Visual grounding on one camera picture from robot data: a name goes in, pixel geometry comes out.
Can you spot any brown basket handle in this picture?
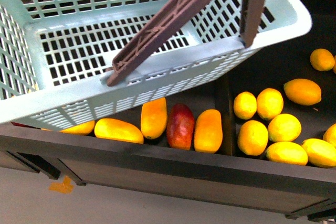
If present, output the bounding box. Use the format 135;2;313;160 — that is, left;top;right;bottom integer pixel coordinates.
107;0;265;87

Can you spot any light blue plastic basket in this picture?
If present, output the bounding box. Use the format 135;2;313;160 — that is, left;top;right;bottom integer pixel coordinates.
1;0;312;130

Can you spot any orange yellow mango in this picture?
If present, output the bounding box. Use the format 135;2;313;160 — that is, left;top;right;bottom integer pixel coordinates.
140;98;168;140

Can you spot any red mango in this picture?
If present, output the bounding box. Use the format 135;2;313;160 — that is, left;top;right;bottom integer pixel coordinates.
166;103;195;150

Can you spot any orange mango right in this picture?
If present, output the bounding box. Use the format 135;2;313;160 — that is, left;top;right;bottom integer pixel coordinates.
194;109;223;153

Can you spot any yellow mango lying flat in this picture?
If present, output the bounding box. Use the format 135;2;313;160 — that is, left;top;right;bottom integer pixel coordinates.
94;118;144;144

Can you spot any orange yellow lemon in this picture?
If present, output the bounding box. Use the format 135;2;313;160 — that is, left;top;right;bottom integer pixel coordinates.
310;48;335;71
283;78;322;106

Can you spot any orange floor tape marker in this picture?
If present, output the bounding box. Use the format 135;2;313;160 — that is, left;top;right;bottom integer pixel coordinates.
49;176;74;194

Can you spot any dark wooden display stand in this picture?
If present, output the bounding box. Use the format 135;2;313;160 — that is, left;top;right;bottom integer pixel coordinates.
1;13;335;221

